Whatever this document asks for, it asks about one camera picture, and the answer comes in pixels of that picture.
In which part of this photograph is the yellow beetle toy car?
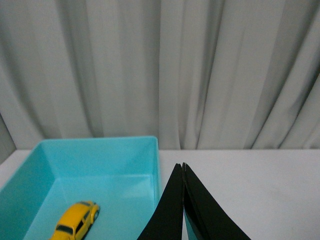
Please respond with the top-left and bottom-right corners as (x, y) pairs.
(49, 200), (100, 240)

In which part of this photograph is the turquoise plastic storage box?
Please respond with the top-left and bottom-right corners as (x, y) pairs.
(0, 136), (163, 240)

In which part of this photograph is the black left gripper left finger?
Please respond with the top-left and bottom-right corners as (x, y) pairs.
(138, 163), (185, 240)

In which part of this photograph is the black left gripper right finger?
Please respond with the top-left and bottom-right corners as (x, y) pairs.
(182, 163), (250, 240)

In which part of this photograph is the grey pleated curtain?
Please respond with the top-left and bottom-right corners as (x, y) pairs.
(0, 0), (320, 160)

